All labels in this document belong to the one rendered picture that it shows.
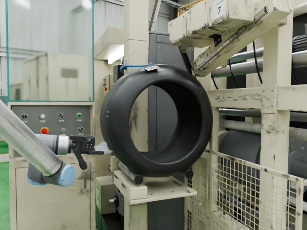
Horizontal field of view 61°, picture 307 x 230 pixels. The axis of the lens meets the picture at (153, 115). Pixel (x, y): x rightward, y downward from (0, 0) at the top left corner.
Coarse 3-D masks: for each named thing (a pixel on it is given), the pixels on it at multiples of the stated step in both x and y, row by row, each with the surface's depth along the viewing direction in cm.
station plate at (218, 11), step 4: (216, 0) 119; (220, 0) 116; (224, 0) 114; (216, 4) 119; (220, 4) 116; (224, 4) 114; (216, 8) 119; (220, 8) 116; (224, 8) 114; (216, 12) 119; (220, 12) 116; (224, 12) 114; (216, 16) 119
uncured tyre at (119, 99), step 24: (144, 72) 125; (168, 72) 127; (120, 96) 121; (192, 96) 153; (120, 120) 119; (192, 120) 160; (120, 144) 121; (168, 144) 159; (192, 144) 152; (144, 168) 125; (168, 168) 129
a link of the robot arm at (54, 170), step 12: (0, 108) 84; (0, 120) 84; (12, 120) 87; (0, 132) 86; (12, 132) 88; (24, 132) 91; (12, 144) 91; (24, 144) 92; (36, 144) 96; (24, 156) 95; (36, 156) 96; (48, 156) 100; (48, 168) 102; (60, 168) 105; (72, 168) 110; (48, 180) 109; (60, 180) 105; (72, 180) 110
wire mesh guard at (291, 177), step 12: (228, 156) 136; (192, 168) 173; (204, 168) 159; (216, 168) 148; (264, 168) 113; (216, 180) 148; (300, 180) 97; (204, 192) 159; (216, 192) 148; (276, 192) 108; (300, 192) 97; (204, 204) 160; (216, 204) 148; (276, 204) 108; (288, 204) 103; (300, 204) 98; (288, 216) 103; (300, 216) 98; (252, 228) 122; (264, 228) 115; (288, 228) 103; (300, 228) 98
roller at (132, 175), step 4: (120, 164) 153; (124, 168) 144; (128, 168) 141; (128, 172) 137; (132, 172) 133; (128, 176) 137; (132, 176) 130; (136, 176) 127; (140, 176) 127; (132, 180) 130; (136, 180) 127; (140, 180) 127
